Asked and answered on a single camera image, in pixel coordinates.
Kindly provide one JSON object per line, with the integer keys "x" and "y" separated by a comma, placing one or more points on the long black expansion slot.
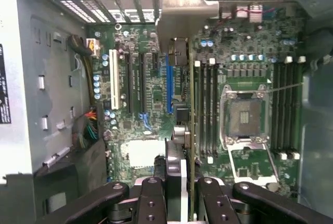
{"x": 142, "y": 83}
{"x": 129, "y": 83}

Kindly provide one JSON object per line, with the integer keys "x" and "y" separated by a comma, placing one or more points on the metal socket cover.
{"x": 249, "y": 166}

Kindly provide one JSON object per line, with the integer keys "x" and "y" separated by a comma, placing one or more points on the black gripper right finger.
{"x": 216, "y": 205}

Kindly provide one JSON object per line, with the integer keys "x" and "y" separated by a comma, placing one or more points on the grey open PC case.
{"x": 318, "y": 120}

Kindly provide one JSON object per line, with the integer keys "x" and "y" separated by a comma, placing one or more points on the blue expansion slot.
{"x": 169, "y": 83}

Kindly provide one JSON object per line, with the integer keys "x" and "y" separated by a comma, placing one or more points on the silver chipset heatsink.
{"x": 143, "y": 153}

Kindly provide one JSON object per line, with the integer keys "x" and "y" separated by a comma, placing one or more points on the thin metal locking lever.
{"x": 286, "y": 87}

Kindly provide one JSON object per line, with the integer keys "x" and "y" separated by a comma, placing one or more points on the green motherboard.
{"x": 234, "y": 42}

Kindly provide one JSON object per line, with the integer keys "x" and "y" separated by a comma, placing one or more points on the small silver heatsink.
{"x": 255, "y": 13}

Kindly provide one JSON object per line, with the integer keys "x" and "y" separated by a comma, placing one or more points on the black RAM slot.
{"x": 291, "y": 109}
{"x": 216, "y": 109}
{"x": 208, "y": 109}
{"x": 275, "y": 109}
{"x": 299, "y": 109}
{"x": 283, "y": 109}

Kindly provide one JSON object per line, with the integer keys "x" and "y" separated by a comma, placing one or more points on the grey power supply unit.
{"x": 23, "y": 52}

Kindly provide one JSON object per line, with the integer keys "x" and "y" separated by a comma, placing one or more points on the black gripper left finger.
{"x": 151, "y": 203}

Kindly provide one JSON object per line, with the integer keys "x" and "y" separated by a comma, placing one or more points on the CPU socket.
{"x": 244, "y": 116}

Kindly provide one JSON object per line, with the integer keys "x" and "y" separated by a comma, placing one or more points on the short black expansion slot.
{"x": 155, "y": 64}

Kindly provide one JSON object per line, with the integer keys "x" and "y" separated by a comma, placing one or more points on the black plastic shroud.
{"x": 65, "y": 179}

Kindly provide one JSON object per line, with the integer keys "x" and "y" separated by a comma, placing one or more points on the white expansion slot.
{"x": 114, "y": 78}

